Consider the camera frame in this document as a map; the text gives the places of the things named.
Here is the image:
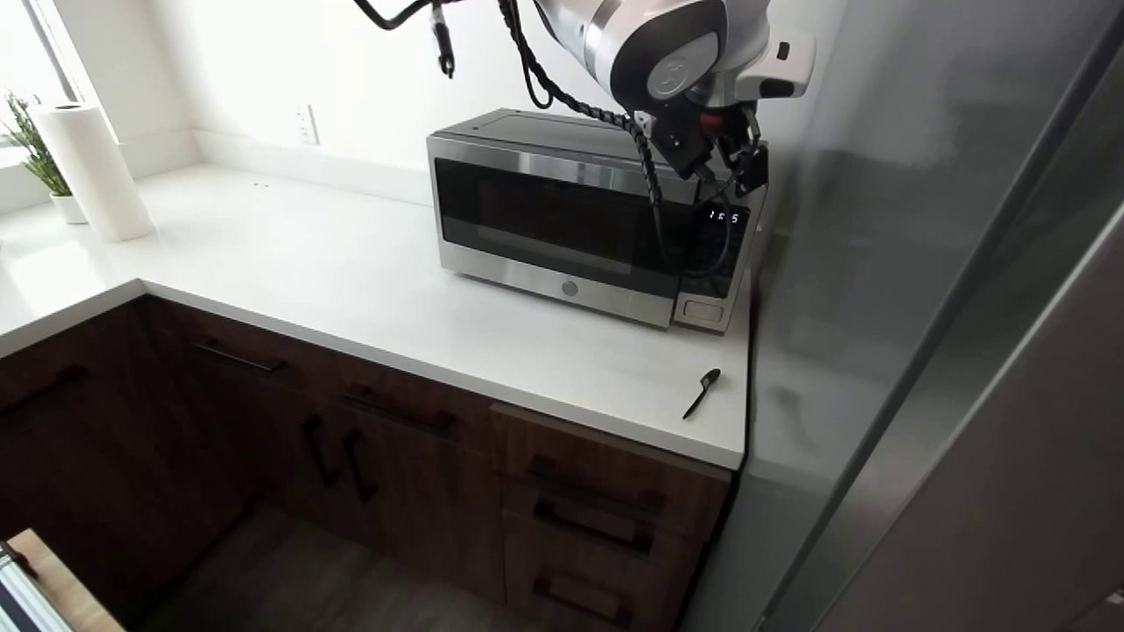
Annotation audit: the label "black pen on counter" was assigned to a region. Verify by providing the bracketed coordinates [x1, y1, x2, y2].
[682, 367, 725, 422]

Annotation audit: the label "stainless steel refrigerator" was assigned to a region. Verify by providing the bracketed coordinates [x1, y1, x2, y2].
[678, 0, 1124, 632]

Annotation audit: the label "small green potted plant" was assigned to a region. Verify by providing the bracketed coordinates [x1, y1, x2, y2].
[5, 94, 83, 225]

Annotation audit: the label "dark wood base cabinets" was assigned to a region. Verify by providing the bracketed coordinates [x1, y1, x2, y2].
[0, 298, 732, 632]

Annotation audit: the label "stainless steel microwave oven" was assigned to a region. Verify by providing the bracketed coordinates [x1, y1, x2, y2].
[430, 110, 764, 332]

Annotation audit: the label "white paper towel roll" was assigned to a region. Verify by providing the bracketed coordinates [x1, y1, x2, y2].
[31, 104, 156, 242]

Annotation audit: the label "wooden robot cart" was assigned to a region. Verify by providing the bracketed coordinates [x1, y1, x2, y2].
[0, 530, 123, 632]

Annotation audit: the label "white wall outlet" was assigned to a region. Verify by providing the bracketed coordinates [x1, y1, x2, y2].
[294, 104, 319, 147]

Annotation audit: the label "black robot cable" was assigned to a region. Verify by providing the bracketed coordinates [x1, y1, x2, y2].
[352, 0, 678, 268]

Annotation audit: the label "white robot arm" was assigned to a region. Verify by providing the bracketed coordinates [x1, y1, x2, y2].
[534, 0, 814, 194]

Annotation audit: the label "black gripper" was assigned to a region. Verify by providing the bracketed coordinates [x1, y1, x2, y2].
[648, 98, 770, 194]

